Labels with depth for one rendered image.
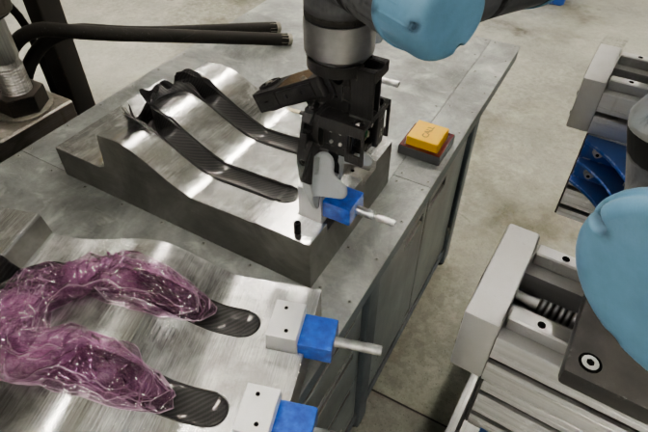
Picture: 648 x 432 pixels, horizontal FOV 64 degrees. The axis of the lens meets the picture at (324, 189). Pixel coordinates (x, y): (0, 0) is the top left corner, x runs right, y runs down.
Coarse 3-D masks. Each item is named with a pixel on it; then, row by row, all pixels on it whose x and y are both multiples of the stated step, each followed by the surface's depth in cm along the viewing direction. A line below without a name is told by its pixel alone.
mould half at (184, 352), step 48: (0, 240) 66; (48, 240) 71; (96, 240) 70; (144, 240) 68; (240, 288) 67; (288, 288) 67; (144, 336) 58; (192, 336) 61; (0, 384) 55; (192, 384) 57; (240, 384) 57; (288, 384) 57
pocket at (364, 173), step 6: (372, 162) 81; (348, 168) 84; (354, 168) 84; (360, 168) 84; (366, 168) 83; (372, 168) 82; (348, 174) 82; (354, 174) 82; (360, 174) 82; (366, 174) 81
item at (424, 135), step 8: (416, 128) 96; (424, 128) 96; (432, 128) 96; (440, 128) 96; (408, 136) 94; (416, 136) 94; (424, 136) 94; (432, 136) 94; (440, 136) 94; (408, 144) 95; (416, 144) 94; (424, 144) 94; (432, 144) 93; (440, 144) 93
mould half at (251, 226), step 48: (192, 96) 86; (240, 96) 90; (96, 144) 89; (144, 144) 78; (240, 144) 84; (384, 144) 84; (144, 192) 82; (192, 192) 76; (240, 192) 76; (240, 240) 76; (288, 240) 69; (336, 240) 76
